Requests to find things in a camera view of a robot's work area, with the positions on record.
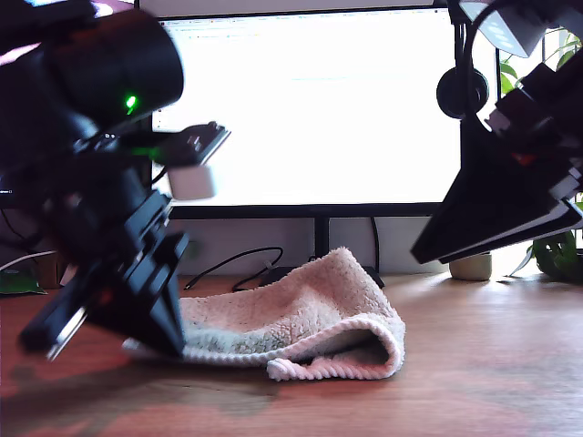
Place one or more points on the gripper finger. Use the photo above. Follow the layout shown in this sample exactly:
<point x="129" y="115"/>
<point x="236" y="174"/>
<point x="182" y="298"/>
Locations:
<point x="168" y="309"/>
<point x="560" y="223"/>
<point x="132" y="318"/>
<point x="492" y="205"/>

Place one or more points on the fluffy pink white tea towel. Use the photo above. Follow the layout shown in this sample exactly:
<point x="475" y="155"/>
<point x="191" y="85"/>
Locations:
<point x="296" y="314"/>

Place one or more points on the green leafy potted plant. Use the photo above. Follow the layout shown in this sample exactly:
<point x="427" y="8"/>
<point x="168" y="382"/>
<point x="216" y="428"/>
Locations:
<point x="555" y="259"/>

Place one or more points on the amber glass bottle grey base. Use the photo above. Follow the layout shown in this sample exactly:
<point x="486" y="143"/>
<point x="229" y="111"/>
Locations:
<point x="471" y="268"/>

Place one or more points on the brown cardboard box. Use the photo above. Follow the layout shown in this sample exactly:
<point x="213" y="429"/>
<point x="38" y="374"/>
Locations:
<point x="48" y="273"/>

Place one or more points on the black headphones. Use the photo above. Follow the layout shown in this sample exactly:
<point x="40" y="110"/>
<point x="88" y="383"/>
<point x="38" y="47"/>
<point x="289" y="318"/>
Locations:
<point x="450" y="98"/>

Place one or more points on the green packet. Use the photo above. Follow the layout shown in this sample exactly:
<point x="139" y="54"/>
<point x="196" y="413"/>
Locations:
<point x="18" y="287"/>

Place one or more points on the large monitor with white screen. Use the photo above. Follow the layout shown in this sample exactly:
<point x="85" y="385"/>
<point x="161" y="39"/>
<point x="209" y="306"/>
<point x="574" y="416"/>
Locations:
<point x="319" y="136"/>

